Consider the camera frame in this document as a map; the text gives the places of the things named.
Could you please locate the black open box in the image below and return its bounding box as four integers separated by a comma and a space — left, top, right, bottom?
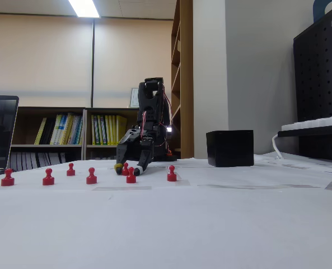
205, 129, 255, 168

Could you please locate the framed certificate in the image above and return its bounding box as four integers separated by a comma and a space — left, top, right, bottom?
129, 87, 141, 109

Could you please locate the low wooden bookshelf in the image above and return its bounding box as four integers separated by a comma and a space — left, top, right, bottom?
10, 106, 86, 171
83, 107, 141, 161

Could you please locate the yellow white book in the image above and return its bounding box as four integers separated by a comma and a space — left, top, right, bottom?
56, 113, 70, 146
49, 114, 63, 146

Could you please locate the tall wooden bookshelf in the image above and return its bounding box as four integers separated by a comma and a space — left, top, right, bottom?
170, 0, 194, 160

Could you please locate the white paper table cover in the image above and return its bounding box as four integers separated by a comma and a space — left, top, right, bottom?
0, 152, 332, 269

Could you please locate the black book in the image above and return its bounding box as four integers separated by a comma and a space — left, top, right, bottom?
39, 117, 57, 146

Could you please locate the beige roller blind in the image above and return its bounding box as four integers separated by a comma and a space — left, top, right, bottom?
0, 12, 93, 99
94, 17, 174, 108

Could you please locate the yellow slim book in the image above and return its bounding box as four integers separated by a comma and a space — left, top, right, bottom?
34, 117, 48, 146

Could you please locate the ceiling light panel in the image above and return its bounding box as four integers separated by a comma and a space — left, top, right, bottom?
67, 0, 101, 19

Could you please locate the black shelf ledge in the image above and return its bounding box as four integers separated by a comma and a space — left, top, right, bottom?
277, 123, 332, 138

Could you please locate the white power strip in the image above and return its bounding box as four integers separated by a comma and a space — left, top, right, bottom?
281, 114, 332, 132

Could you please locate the black pegboard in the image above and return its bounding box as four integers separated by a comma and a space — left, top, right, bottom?
293, 7, 332, 163

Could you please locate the blue panel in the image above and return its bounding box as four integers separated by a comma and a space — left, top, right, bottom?
313, 0, 332, 24

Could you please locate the black window post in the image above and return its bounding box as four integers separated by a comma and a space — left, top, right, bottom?
91, 18, 96, 109

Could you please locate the white power cable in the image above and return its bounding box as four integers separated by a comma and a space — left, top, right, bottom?
272, 133, 284, 160

